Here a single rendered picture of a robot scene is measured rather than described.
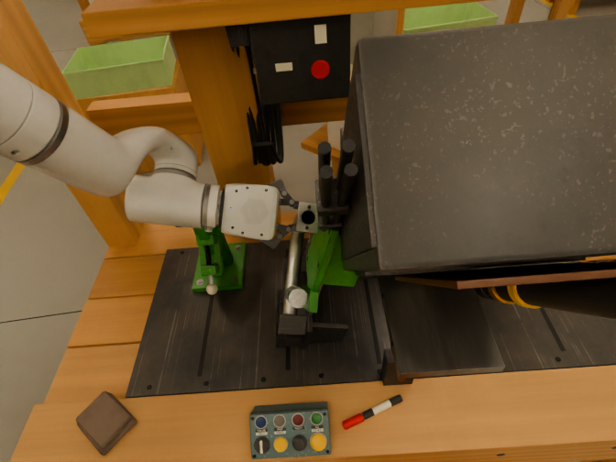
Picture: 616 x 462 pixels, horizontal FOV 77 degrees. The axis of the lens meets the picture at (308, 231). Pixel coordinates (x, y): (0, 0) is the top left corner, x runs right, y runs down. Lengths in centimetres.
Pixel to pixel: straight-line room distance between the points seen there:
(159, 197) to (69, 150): 20
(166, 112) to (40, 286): 185
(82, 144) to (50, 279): 220
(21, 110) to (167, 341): 64
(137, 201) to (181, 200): 7
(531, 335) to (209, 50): 91
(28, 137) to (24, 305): 219
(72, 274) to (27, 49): 182
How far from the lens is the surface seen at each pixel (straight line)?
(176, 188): 72
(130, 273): 121
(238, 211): 71
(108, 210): 120
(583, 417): 97
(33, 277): 281
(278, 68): 75
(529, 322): 103
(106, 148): 59
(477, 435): 88
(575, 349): 104
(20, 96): 53
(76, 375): 110
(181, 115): 105
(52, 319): 252
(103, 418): 95
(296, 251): 85
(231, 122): 93
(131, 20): 75
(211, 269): 97
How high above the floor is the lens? 172
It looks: 46 degrees down
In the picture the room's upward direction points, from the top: 6 degrees counter-clockwise
